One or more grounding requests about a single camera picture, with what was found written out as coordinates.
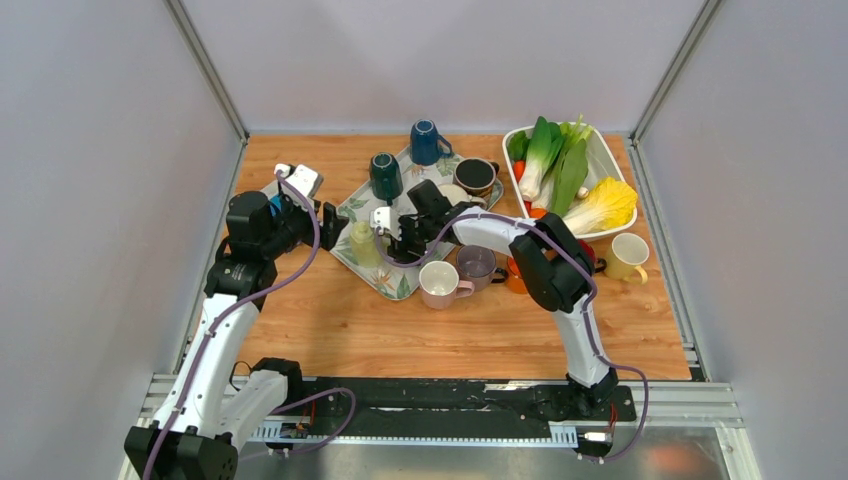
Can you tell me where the yellow napa cabbage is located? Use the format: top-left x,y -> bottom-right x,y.
563,177 -> 639,235

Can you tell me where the pale yellow mug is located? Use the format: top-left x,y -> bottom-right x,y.
604,233 -> 650,285

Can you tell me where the black floral upright mug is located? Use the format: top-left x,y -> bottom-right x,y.
453,158 -> 500,200

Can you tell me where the orange mug black handle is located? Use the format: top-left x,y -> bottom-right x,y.
505,257 -> 528,295

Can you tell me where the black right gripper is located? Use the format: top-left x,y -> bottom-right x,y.
387,215 -> 435,266

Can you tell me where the floral white serving tray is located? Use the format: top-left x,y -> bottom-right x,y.
331,146 -> 465,301

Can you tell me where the green bok choy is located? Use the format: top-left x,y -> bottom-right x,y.
508,115 -> 594,216

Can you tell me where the pink faceted mug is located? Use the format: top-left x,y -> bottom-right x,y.
418,261 -> 476,310

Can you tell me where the small red tomato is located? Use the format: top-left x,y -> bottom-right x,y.
512,160 -> 526,182

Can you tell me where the large floral cream mug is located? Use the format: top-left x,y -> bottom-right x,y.
438,184 -> 488,209

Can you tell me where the purple mug black handle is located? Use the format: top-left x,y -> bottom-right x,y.
455,245 -> 508,293

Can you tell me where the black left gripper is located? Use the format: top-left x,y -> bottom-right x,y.
260,179 -> 348,259

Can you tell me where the white vegetable tub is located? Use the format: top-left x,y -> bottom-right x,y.
501,125 -> 639,242

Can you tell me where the red mug black handle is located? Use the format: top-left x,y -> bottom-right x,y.
579,240 -> 607,273

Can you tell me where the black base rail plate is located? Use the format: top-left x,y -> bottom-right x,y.
280,377 -> 639,440

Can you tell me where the dark green faceted mug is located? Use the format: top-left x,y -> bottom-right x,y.
369,152 -> 403,206

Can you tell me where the lime green faceted mug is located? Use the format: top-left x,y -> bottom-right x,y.
349,221 -> 382,268

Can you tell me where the orange carrot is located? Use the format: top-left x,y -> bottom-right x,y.
528,208 -> 548,219

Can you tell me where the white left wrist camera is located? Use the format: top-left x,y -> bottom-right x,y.
274,163 -> 324,211

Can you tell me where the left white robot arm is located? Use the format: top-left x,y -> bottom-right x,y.
124,190 -> 349,479

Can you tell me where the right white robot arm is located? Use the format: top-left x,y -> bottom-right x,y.
369,180 -> 618,418

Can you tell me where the dark blue faceted mug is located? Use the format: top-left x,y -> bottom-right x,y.
410,119 -> 454,166

